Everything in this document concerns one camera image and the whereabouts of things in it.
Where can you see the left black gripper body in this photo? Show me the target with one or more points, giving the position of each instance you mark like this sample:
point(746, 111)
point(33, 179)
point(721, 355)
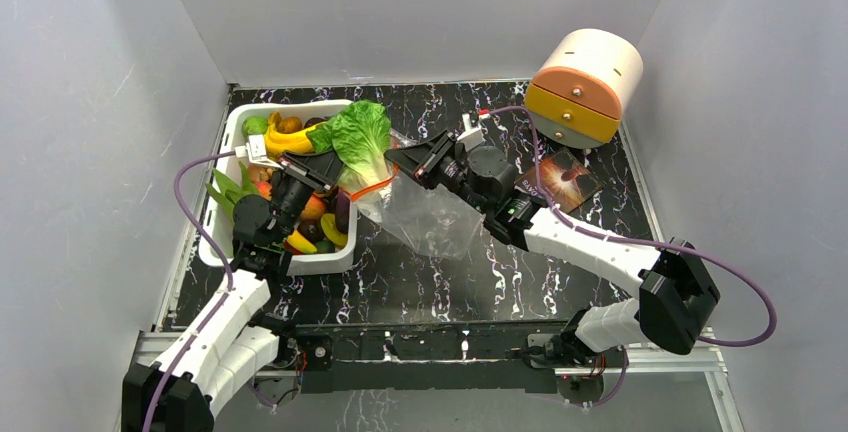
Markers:
point(291, 197)

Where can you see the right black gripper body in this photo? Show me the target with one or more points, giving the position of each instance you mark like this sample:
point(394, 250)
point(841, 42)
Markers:
point(433, 158)

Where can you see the green lettuce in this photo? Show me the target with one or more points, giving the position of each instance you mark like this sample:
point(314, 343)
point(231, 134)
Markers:
point(359, 135)

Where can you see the clear zip top bag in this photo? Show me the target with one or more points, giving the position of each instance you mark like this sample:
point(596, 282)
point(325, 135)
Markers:
point(433, 222)

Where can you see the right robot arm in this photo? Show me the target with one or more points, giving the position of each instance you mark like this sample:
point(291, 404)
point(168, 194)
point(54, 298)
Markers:
point(671, 294)

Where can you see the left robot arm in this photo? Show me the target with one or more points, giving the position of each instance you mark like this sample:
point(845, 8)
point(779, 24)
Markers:
point(185, 387)

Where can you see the red peach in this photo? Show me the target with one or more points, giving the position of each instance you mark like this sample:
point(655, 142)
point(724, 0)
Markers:
point(264, 189)

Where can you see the purple eggplant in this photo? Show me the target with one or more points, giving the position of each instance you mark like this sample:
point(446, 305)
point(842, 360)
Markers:
point(342, 211)

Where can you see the yellow banana bunch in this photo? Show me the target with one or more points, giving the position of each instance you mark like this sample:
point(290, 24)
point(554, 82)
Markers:
point(277, 143)

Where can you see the single yellow banana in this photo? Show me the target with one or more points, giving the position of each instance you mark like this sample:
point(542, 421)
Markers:
point(331, 232)

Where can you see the mango slice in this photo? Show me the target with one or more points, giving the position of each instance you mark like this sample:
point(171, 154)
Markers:
point(299, 244)

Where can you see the brown kiwi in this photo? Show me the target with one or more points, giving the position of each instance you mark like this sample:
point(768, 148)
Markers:
point(288, 125)

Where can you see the green leaf vegetable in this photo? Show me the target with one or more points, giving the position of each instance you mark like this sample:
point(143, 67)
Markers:
point(227, 192)

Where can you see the green lime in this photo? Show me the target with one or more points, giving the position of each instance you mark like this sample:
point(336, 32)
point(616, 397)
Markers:
point(254, 125)

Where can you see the round drawer cabinet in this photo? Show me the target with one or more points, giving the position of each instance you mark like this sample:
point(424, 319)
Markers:
point(579, 95)

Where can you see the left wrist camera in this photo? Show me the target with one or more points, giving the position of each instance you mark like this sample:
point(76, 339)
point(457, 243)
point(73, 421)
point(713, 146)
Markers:
point(257, 152)

